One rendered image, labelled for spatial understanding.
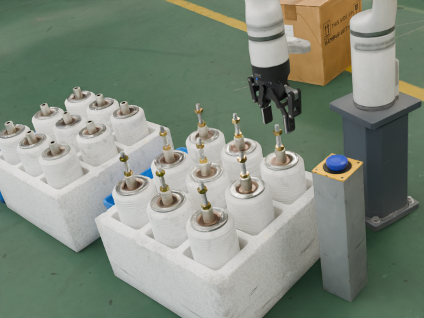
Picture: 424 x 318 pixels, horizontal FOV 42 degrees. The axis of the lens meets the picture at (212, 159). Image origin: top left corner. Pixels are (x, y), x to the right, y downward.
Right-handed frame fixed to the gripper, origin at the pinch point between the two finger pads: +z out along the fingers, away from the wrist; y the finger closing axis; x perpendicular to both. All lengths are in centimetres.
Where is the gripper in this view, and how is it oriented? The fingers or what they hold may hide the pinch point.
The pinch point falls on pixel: (277, 122)
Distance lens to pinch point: 117.7
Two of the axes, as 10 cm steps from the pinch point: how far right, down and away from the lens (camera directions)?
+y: 5.7, 3.5, -7.4
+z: 1.8, 8.3, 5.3
